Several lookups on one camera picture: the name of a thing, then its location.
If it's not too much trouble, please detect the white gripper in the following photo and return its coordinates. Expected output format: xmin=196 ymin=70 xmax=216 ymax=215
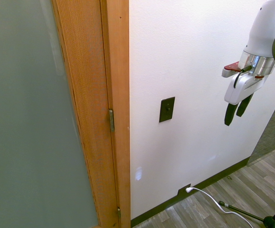
xmin=224 ymin=73 xmax=268 ymax=126

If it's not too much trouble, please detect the dark baseboard strip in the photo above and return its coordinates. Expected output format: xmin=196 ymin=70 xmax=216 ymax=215
xmin=130 ymin=156 xmax=250 ymax=228

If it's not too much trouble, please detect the frosted glass wooden door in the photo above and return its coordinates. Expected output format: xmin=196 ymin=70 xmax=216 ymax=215
xmin=0 ymin=0 xmax=119 ymax=228

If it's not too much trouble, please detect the black camera cable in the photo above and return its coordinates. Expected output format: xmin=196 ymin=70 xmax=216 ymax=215
xmin=233 ymin=65 xmax=252 ymax=88

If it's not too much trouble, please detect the grey wrist camera red mount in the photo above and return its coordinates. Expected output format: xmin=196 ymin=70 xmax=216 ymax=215
xmin=221 ymin=61 xmax=246 ymax=78

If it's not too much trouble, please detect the dark light switch plate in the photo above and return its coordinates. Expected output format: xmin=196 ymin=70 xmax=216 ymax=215
xmin=159 ymin=96 xmax=176 ymax=124

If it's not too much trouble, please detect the white power plug cable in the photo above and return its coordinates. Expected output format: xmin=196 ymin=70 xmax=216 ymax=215
xmin=185 ymin=187 xmax=254 ymax=228

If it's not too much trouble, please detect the dark wall outlet plate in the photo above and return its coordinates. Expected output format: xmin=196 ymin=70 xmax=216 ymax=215
xmin=177 ymin=183 xmax=192 ymax=198

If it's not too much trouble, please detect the black camera stand tripod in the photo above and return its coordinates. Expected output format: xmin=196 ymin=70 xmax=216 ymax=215
xmin=218 ymin=197 xmax=275 ymax=228

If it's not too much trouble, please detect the wooden door frame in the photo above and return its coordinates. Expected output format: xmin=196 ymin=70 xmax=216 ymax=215
xmin=100 ymin=0 xmax=131 ymax=228

